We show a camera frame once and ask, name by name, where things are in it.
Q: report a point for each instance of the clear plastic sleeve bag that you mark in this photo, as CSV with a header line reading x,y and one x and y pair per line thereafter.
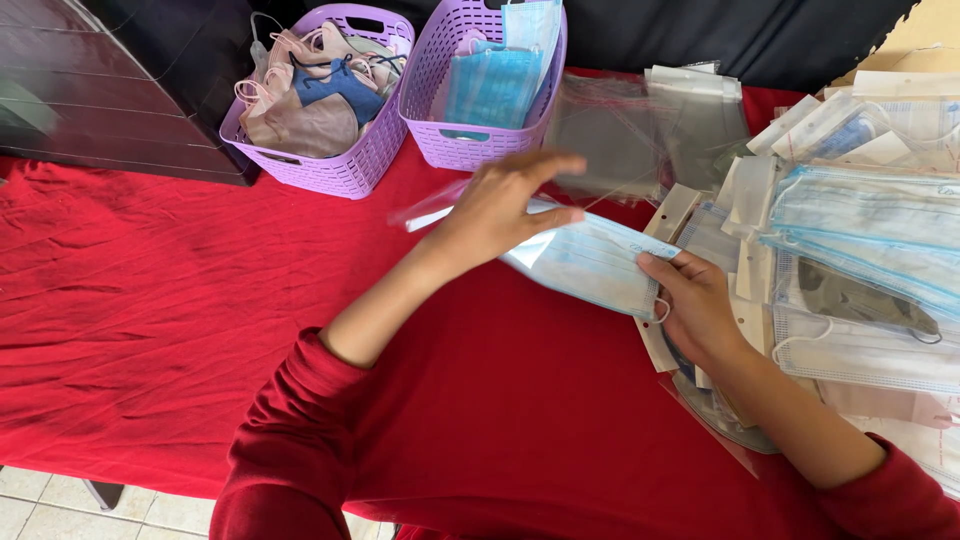
x,y
435,206

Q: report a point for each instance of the stack of empty clear sleeves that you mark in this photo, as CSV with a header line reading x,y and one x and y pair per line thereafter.
x,y
645,135

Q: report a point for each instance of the person's left hand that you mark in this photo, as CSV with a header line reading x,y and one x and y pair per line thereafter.
x,y
491,214

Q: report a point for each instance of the light blue surgical mask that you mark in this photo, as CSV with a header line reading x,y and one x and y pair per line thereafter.
x,y
592,259

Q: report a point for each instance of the table leg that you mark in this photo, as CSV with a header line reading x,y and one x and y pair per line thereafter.
x,y
103,495

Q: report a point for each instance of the dark glossy box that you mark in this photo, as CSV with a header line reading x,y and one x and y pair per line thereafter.
x,y
112,86

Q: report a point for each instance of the purple basket of surgical masks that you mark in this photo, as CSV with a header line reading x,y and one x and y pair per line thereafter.
x,y
484,82

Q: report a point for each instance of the red tablecloth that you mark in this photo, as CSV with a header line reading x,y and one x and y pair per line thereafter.
x,y
225,322

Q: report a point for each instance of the person's right hand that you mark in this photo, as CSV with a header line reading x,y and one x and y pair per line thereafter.
x,y
701,307

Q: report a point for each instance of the purple basket of cloth masks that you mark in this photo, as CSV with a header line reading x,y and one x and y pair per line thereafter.
x,y
319,105

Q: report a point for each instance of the pile of packaged masks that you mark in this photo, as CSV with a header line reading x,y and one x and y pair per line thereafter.
x,y
840,255

